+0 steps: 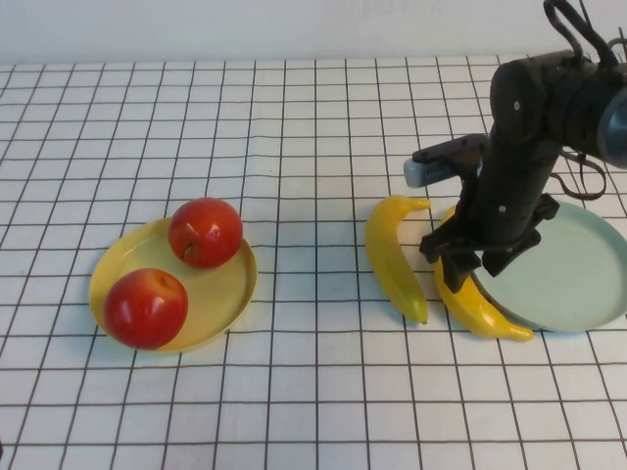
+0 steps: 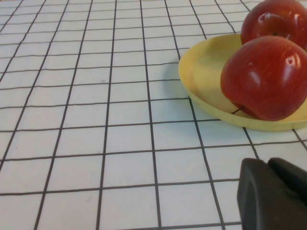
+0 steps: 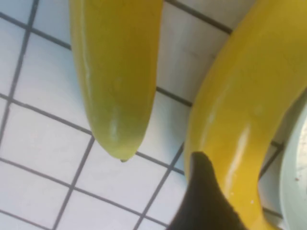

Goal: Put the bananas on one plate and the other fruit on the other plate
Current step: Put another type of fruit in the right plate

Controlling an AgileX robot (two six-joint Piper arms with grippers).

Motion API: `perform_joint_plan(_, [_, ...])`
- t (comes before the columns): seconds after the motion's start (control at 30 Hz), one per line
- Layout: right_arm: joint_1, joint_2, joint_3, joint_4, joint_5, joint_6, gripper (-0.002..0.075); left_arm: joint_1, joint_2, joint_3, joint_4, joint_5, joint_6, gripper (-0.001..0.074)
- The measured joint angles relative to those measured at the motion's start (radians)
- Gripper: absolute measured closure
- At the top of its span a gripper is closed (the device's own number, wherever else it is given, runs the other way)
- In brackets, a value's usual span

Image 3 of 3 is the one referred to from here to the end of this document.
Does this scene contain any white grid tablecloth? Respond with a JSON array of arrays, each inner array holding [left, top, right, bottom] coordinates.
[[0, 0, 307, 230]]

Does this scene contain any yellow banana with green tip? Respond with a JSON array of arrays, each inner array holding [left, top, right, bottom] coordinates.
[[68, 0, 164, 163]]

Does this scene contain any pale green round plate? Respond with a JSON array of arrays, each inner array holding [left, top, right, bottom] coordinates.
[[279, 100, 307, 230]]

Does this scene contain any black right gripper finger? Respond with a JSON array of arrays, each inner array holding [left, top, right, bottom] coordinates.
[[167, 151, 250, 230]]

